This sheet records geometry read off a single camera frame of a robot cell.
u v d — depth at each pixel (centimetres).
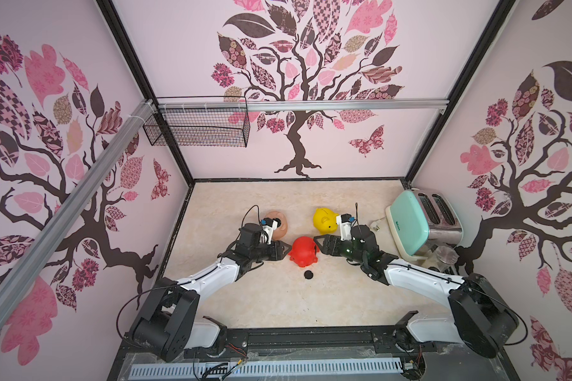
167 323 42
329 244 75
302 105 92
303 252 87
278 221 95
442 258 78
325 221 94
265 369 70
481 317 42
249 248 67
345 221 77
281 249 78
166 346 40
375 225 100
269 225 79
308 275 89
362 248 66
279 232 93
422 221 83
